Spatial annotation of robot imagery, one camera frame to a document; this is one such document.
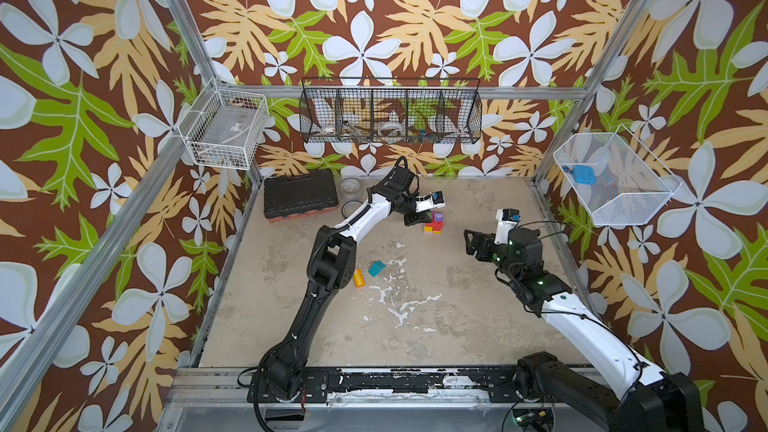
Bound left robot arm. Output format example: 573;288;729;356
249;156;445;403

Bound red rectangular block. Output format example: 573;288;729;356
425;222;444;233

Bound black wire basket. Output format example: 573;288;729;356
297;77;483;144

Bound clear plastic cup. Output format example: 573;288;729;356
339;177;364;202

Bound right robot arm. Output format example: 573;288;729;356
463;227;704;431

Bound blue object in basket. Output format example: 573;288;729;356
570;165;597;186

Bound teal block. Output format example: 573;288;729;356
368;261;387;277

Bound white wire basket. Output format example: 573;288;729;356
179;79;270;171

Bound black tool case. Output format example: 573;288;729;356
263;170;339;221

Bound orange supermarket block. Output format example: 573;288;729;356
353;269;366;288

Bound aluminium frame structure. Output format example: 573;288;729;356
1;0;629;431

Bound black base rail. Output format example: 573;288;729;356
249;364;570;406

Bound white mesh basket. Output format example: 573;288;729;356
554;126;682;227

